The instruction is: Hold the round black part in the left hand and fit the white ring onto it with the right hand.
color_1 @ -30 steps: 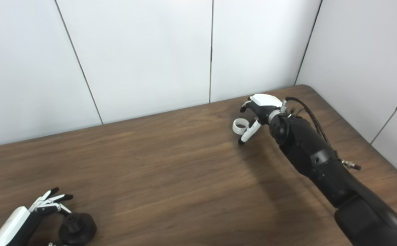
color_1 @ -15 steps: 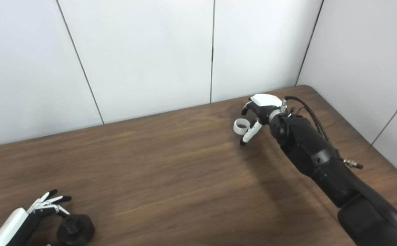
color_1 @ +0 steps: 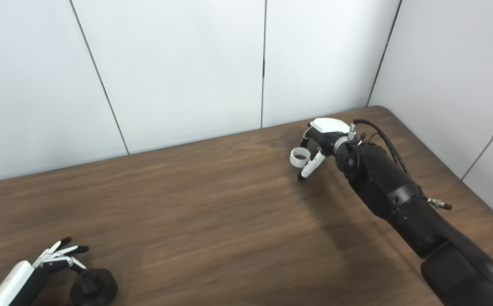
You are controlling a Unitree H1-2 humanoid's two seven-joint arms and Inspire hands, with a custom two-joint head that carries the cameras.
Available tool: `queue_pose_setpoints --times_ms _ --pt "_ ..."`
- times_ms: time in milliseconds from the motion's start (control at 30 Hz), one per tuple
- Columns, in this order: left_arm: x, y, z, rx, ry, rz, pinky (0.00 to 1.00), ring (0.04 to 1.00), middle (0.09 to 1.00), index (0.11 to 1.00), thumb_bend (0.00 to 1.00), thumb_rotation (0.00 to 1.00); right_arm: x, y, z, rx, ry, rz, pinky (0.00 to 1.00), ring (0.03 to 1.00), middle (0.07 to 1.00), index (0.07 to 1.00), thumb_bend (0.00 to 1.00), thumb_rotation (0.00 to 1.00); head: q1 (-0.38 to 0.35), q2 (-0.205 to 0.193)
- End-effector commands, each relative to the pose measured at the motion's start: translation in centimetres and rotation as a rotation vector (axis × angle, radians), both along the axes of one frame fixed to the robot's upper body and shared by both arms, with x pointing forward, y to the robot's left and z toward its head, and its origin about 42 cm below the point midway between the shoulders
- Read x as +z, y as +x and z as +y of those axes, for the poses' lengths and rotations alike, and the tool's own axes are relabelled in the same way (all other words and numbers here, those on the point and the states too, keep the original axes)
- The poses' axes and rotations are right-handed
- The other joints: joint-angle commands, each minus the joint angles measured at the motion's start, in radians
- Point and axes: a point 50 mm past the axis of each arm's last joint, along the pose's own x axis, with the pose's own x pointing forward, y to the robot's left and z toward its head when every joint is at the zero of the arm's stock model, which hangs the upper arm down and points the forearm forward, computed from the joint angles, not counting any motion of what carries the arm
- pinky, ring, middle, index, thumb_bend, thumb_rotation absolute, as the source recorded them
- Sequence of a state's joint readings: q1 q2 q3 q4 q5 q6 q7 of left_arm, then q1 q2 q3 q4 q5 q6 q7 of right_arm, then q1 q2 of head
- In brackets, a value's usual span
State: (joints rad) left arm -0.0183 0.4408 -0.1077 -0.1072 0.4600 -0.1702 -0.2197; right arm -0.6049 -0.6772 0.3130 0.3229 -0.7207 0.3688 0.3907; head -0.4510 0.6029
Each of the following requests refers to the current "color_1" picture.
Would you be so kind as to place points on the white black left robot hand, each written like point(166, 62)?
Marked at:
point(15, 282)

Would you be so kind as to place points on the round black plastic part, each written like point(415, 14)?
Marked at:
point(95, 289)

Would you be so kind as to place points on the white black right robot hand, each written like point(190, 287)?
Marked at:
point(329, 127)

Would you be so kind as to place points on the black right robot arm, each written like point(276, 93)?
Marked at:
point(399, 199)

